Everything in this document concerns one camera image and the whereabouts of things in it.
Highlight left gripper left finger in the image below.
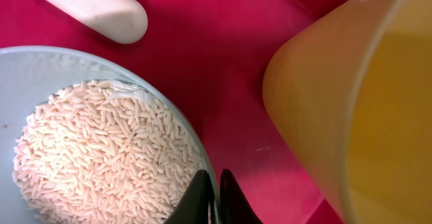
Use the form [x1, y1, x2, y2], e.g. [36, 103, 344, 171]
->
[164, 169, 216, 224]

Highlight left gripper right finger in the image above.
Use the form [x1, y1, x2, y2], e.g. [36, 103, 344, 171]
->
[220, 169, 263, 224]

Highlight white rice grains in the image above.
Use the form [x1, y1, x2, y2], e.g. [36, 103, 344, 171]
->
[12, 80, 205, 223]

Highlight yellow plastic cup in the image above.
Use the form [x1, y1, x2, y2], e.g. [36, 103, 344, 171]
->
[263, 0, 431, 223]

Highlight light blue bowl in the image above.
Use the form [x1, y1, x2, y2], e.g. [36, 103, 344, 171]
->
[1, 46, 219, 223]

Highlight red serving tray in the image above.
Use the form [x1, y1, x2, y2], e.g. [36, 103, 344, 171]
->
[1, 0, 347, 223]

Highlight white plastic spoon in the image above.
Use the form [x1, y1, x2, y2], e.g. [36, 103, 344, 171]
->
[46, 0, 148, 44]

